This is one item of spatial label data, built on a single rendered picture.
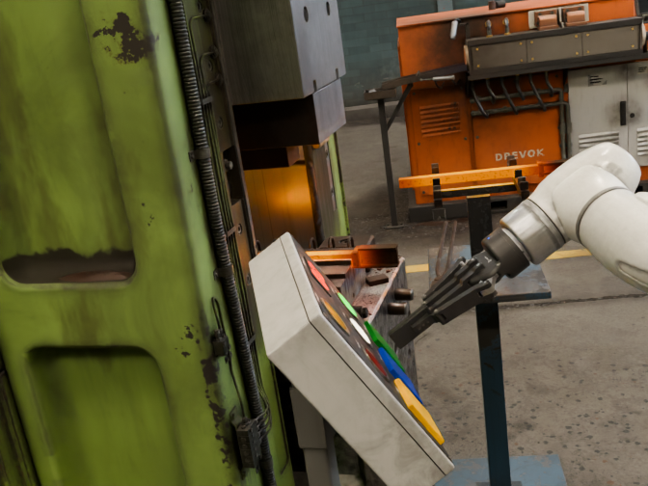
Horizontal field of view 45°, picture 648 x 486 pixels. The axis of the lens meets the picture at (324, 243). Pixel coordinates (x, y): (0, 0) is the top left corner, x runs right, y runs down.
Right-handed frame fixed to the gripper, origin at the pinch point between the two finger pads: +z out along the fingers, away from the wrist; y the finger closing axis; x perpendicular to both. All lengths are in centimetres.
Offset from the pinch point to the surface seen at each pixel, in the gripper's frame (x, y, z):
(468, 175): -19, 83, -33
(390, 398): 8.4, -26.9, 6.0
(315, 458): -1.3, -11.0, 22.2
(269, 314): 22.7, -17.2, 11.8
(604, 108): -144, 344, -161
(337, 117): 22, 48, -13
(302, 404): 6.8, -11.0, 18.2
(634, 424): -138, 107, -32
